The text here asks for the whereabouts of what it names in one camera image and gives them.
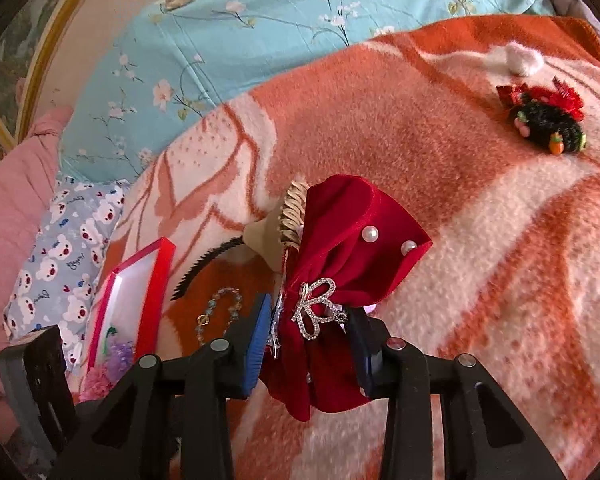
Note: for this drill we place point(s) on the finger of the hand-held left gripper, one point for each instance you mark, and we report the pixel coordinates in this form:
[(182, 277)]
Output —
[(40, 385)]

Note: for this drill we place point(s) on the purple chiffon scrunchie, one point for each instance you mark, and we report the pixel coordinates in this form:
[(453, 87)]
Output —
[(121, 357)]

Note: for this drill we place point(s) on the pink quilt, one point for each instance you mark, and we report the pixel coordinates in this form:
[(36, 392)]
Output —
[(15, 200)]

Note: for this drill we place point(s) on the teal floral pillow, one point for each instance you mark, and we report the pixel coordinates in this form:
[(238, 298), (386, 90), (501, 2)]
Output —
[(260, 30)]

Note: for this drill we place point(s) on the gold-trimmed headboard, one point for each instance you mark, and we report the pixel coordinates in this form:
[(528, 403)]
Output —
[(45, 55)]

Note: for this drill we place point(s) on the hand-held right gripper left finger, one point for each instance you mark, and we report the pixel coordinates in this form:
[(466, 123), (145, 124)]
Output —
[(257, 347)]

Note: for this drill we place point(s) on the pink chiffon scrunchie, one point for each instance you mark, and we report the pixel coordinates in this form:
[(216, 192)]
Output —
[(96, 385)]

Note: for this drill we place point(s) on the bear print pillow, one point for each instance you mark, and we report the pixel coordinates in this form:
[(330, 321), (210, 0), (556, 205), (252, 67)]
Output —
[(65, 260)]

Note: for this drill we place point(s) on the orange and cream blanket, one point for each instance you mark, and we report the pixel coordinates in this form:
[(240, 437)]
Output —
[(480, 210)]

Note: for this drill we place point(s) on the red jewelry box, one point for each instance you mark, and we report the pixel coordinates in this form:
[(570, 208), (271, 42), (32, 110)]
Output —
[(130, 300)]

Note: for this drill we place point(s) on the beige claw hair clip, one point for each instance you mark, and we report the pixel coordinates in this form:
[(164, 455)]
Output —
[(267, 234)]

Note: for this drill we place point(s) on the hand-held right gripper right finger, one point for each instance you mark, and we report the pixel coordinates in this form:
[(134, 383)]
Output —
[(364, 355)]

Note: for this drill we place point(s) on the red velvet bow hair clip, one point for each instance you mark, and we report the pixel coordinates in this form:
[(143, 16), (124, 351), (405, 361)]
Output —
[(340, 240)]

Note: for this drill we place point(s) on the black hair comb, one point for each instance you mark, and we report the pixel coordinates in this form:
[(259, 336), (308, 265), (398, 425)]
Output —
[(200, 262)]

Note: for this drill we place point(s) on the white pompom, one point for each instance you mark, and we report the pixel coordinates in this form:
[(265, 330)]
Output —
[(522, 59)]

